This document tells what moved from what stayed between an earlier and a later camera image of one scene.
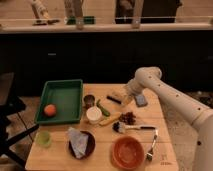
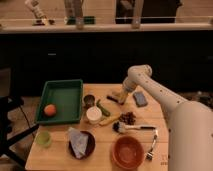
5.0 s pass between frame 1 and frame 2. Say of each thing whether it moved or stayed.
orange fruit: stayed
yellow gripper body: moved
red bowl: stayed
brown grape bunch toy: stayed
